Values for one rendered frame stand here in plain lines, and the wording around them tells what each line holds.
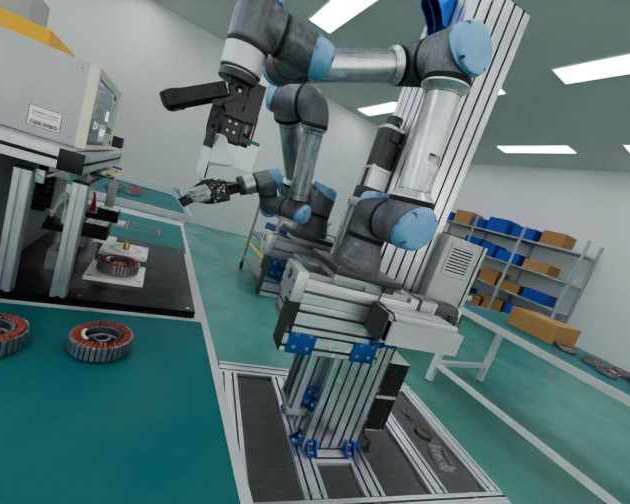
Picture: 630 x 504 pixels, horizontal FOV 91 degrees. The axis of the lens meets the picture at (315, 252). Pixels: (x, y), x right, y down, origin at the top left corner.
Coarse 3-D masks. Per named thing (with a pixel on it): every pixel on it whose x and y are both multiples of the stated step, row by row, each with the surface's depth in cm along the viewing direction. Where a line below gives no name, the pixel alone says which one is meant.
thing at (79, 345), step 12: (84, 324) 64; (96, 324) 66; (108, 324) 68; (120, 324) 69; (72, 336) 60; (84, 336) 61; (96, 336) 64; (108, 336) 65; (120, 336) 65; (132, 336) 67; (72, 348) 59; (84, 348) 59; (96, 348) 60; (108, 348) 61; (120, 348) 62; (84, 360) 59; (96, 360) 60; (108, 360) 61
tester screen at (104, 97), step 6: (102, 84) 80; (102, 90) 81; (108, 90) 88; (96, 96) 77; (102, 96) 83; (108, 96) 90; (96, 102) 78; (102, 102) 85; (108, 102) 92; (96, 108) 80; (102, 108) 87; (108, 108) 94; (96, 114) 81; (102, 114) 88; (96, 120) 83; (102, 120) 90; (90, 126) 78; (96, 132) 87; (90, 138) 81
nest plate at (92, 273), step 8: (96, 264) 95; (88, 272) 89; (96, 272) 90; (144, 272) 102; (96, 280) 88; (104, 280) 88; (112, 280) 89; (120, 280) 90; (128, 280) 92; (136, 280) 94
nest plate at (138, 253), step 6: (102, 246) 112; (108, 246) 113; (114, 246) 116; (120, 246) 118; (132, 246) 122; (138, 246) 125; (102, 252) 107; (108, 252) 108; (114, 252) 110; (120, 252) 112; (126, 252) 114; (132, 252) 116; (138, 252) 118; (144, 252) 120; (138, 258) 113; (144, 258) 114
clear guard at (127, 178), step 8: (104, 168) 98; (104, 176) 83; (112, 176) 86; (120, 176) 92; (128, 176) 98; (136, 176) 106; (136, 184) 87; (144, 184) 93; (152, 184) 99; (160, 184) 106; (160, 192) 90; (168, 192) 93; (176, 192) 112; (176, 200) 93; (184, 208) 99
